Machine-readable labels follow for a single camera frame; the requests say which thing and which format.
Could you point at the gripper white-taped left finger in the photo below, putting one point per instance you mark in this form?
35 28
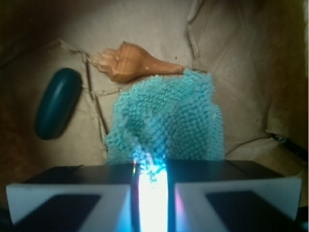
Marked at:
75 199

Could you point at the light blue terry cloth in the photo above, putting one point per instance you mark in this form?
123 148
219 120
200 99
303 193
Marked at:
161 119

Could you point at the brown paper lined bin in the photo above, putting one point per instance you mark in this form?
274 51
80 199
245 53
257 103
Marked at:
255 50

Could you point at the brown spiral conch shell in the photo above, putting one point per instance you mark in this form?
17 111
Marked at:
131 61

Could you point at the gripper white-taped right finger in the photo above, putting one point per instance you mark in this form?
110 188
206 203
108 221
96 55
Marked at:
231 196

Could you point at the dark green oblong toy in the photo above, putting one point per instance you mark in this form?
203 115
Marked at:
58 102

